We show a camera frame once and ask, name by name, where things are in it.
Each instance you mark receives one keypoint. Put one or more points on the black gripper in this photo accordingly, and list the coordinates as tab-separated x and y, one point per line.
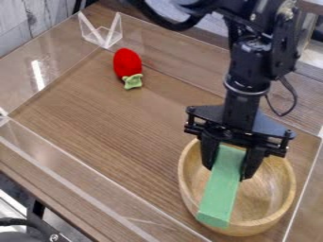
239	124

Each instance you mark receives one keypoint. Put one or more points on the green stick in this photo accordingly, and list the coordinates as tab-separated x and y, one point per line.
219	194

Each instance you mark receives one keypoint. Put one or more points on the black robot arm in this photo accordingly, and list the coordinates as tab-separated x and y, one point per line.
261	39

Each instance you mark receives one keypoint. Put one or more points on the brown wooden bowl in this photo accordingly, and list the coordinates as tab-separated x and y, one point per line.
263	198

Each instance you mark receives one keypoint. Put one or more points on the red plush strawberry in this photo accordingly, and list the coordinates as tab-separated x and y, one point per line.
128	68

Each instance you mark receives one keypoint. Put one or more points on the metal table leg background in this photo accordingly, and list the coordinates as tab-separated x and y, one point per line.
305	26

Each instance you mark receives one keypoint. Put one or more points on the clear acrylic corner bracket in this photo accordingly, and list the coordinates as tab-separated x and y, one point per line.
101	36

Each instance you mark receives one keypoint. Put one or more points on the clear acrylic tray wall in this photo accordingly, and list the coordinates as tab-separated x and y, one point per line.
94	203

